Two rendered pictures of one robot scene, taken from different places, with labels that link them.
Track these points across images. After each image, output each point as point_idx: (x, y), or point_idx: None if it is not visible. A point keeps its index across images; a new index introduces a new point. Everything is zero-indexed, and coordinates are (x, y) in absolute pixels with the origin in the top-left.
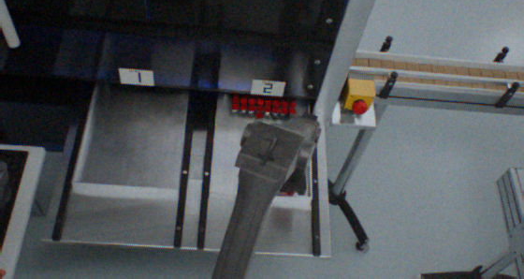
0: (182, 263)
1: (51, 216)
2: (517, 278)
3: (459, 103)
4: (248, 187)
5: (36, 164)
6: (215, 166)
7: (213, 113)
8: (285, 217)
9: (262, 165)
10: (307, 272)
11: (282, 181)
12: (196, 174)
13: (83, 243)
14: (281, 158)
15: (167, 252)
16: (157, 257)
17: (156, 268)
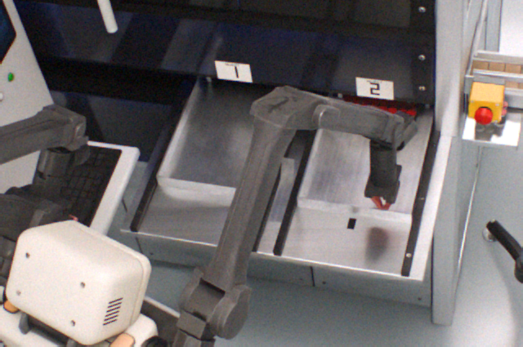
0: (306, 338)
1: (133, 209)
2: None
3: None
4: (259, 131)
5: (128, 163)
6: (311, 175)
7: None
8: (379, 234)
9: (270, 113)
10: None
11: (283, 126)
12: (288, 180)
13: (160, 238)
14: (288, 109)
15: (288, 322)
16: (275, 327)
17: (272, 340)
